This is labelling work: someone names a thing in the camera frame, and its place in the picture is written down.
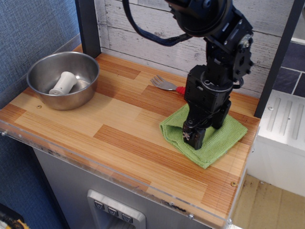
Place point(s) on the clear acrylic table edge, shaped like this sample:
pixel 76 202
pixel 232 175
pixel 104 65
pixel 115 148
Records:
pixel 147 164

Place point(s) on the dark right shelf post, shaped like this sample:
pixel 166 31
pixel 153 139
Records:
pixel 279 56

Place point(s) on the white salt shaker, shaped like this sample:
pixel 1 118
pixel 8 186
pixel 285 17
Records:
pixel 65 83

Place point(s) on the yellow black object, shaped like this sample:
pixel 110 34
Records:
pixel 9 219

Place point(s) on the stainless steel bowl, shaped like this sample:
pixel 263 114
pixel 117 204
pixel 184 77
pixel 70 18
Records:
pixel 45 73

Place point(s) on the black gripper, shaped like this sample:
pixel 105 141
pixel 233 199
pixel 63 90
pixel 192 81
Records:
pixel 208 103

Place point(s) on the green cloth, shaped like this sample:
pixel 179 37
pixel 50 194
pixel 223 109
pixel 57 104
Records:
pixel 215 143

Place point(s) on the dark left shelf post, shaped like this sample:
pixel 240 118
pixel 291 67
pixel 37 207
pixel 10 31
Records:
pixel 88 27

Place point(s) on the dark shelf post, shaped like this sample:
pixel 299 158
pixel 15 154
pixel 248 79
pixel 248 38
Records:
pixel 88 27
pixel 279 56

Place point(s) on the silver button control panel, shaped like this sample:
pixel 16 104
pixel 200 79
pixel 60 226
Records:
pixel 108 213

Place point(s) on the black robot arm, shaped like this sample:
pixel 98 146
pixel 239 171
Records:
pixel 228 36

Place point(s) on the fork with red handle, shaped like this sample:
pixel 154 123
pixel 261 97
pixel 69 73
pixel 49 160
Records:
pixel 163 84

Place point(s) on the white toy sink drainboard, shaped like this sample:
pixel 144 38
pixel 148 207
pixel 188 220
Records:
pixel 278 155

